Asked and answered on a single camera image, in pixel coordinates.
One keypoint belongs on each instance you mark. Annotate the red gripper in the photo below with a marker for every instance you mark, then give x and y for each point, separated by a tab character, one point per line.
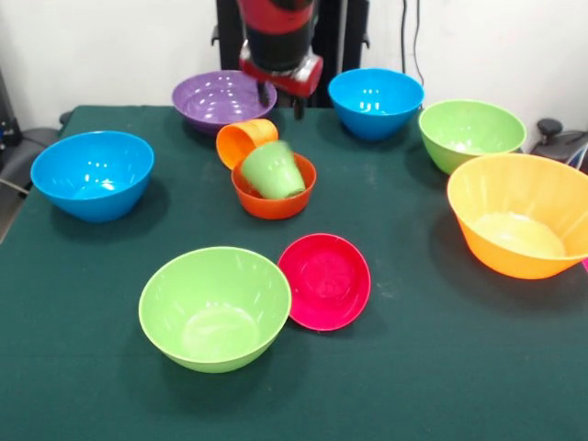
294	80

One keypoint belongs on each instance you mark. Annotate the orange plastic cup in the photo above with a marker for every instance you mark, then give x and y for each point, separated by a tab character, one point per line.
234	144

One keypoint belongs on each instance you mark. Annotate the purple plastic bowl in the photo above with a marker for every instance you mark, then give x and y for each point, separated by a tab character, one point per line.
211	101

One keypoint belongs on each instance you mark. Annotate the green plastic cup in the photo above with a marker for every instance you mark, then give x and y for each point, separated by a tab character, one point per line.
273	172

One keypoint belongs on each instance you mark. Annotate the blue plastic bowl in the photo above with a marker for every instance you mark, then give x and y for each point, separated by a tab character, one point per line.
92	179
376	103

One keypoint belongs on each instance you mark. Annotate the red-orange plastic bowl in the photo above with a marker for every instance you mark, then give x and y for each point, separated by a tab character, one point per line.
271	209

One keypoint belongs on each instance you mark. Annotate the pink plastic bowl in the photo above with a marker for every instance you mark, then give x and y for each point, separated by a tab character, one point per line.
326	285

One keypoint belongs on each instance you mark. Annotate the green plastic bowl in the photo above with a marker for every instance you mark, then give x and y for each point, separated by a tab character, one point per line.
213	317
471	131

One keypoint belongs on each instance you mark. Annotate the large orange plastic bowl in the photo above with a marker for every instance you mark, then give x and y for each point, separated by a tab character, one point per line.
519	220

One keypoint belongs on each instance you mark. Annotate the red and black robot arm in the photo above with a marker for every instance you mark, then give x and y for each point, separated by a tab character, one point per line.
280	32

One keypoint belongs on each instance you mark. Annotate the dark grey chair base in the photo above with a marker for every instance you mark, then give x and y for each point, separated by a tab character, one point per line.
27	151
558	142

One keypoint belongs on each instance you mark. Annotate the dark green table cloth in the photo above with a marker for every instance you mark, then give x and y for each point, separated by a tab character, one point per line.
294	395

